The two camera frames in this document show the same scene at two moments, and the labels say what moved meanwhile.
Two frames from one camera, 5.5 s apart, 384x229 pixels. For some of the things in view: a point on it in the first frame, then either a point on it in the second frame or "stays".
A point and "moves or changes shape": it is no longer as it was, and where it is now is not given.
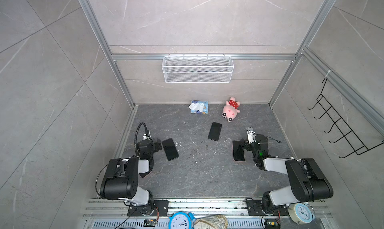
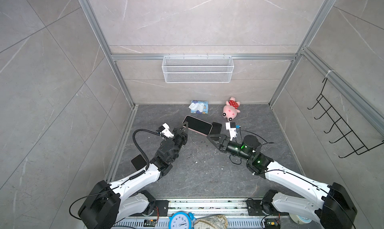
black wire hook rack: [346, 132] stays
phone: [238, 151] moves or changes shape
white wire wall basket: [197, 69] stays
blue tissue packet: [199, 107] stays
